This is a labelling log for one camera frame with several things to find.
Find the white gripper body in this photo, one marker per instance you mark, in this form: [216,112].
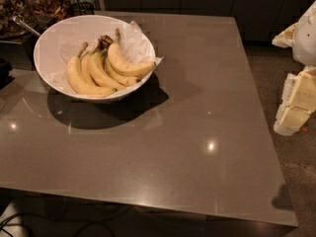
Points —
[306,39]

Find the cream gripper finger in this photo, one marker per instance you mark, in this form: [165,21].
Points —
[298,101]
[285,38]

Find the white ceramic bowl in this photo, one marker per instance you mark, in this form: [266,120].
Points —
[60,42]

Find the yellow banana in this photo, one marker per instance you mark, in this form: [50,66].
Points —
[99,75]
[124,80]
[85,70]
[79,83]
[124,67]

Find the glass bowl of snacks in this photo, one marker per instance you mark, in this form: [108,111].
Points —
[27,11]

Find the metal serving spoon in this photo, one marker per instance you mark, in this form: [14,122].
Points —
[22,24]

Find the black wire holder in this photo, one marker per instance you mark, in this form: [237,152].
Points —
[80,8]

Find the white paper liner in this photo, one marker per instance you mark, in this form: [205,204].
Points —
[99,59]

